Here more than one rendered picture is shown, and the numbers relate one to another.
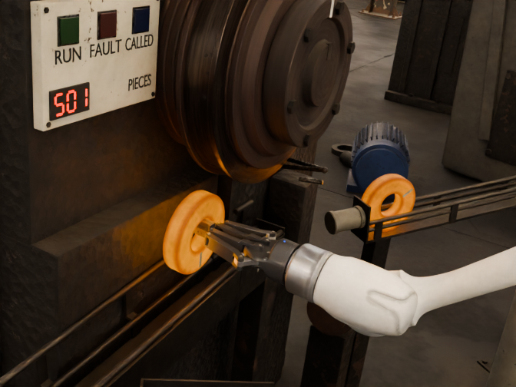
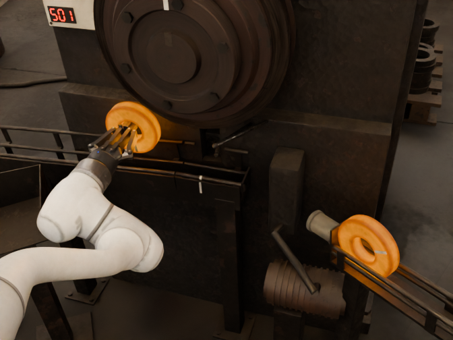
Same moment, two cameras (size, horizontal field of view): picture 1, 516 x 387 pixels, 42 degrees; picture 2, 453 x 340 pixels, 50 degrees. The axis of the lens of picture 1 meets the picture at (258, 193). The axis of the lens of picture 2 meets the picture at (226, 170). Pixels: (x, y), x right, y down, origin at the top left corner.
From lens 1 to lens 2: 1.61 m
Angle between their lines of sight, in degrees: 70
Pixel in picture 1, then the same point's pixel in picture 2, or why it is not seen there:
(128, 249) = not seen: hidden behind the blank
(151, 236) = not seen: hidden behind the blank
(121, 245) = (103, 109)
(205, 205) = (125, 112)
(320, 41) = (166, 28)
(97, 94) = (81, 17)
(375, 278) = (52, 194)
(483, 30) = not seen: outside the picture
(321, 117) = (195, 96)
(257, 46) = (113, 15)
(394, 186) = (364, 232)
